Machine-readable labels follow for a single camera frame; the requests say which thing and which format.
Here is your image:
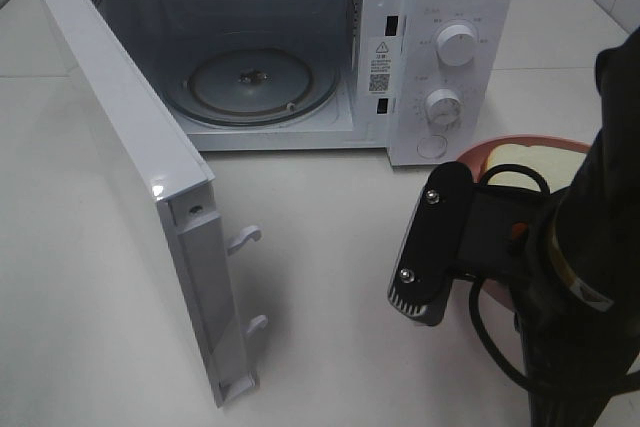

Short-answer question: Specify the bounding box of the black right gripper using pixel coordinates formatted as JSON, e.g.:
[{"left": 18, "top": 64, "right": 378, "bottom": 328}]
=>
[{"left": 449, "top": 181, "right": 568, "bottom": 297}]

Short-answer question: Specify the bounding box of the pink round plate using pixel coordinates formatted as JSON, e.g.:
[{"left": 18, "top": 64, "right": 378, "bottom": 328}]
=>
[{"left": 455, "top": 133, "right": 594, "bottom": 311}]

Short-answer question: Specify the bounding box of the white bread sandwich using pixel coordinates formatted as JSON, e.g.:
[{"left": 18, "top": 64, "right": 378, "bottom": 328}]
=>
[{"left": 485, "top": 144, "right": 586, "bottom": 193}]

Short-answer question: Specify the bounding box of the round microwave door button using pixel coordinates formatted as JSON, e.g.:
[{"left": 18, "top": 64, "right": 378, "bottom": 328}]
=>
[{"left": 416, "top": 135, "right": 448, "bottom": 159}]

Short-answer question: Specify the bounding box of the white microwave door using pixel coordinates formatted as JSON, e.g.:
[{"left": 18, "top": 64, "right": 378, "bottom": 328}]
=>
[{"left": 41, "top": 0, "right": 268, "bottom": 407}]

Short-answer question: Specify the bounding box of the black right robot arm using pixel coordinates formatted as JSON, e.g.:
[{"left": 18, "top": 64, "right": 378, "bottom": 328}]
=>
[{"left": 468, "top": 34, "right": 639, "bottom": 426}]

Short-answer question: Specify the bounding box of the white lower microwave knob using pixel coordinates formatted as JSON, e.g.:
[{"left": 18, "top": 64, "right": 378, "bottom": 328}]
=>
[{"left": 424, "top": 88, "right": 463, "bottom": 127}]

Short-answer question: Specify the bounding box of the white microwave knob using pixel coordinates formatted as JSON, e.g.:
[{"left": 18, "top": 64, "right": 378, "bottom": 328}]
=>
[
  {"left": 435, "top": 22, "right": 478, "bottom": 67},
  {"left": 424, "top": 88, "right": 463, "bottom": 127}
]

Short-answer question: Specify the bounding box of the white upper microwave knob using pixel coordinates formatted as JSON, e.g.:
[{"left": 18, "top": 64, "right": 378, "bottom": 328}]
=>
[{"left": 435, "top": 22, "right": 478, "bottom": 67}]

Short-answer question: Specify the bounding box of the white microwave oven body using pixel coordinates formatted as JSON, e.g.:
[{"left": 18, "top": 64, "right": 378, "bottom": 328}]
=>
[{"left": 91, "top": 0, "right": 510, "bottom": 166}]

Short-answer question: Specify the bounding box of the white warning label sticker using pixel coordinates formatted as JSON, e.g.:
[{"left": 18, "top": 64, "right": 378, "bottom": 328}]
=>
[{"left": 366, "top": 36, "right": 399, "bottom": 96}]

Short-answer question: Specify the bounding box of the glass microwave turntable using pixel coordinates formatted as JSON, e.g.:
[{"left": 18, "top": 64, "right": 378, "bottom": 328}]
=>
[{"left": 165, "top": 47, "right": 340, "bottom": 127}]

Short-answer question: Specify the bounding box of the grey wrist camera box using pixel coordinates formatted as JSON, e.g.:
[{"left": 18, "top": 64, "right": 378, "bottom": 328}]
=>
[{"left": 387, "top": 162, "right": 474, "bottom": 326}]

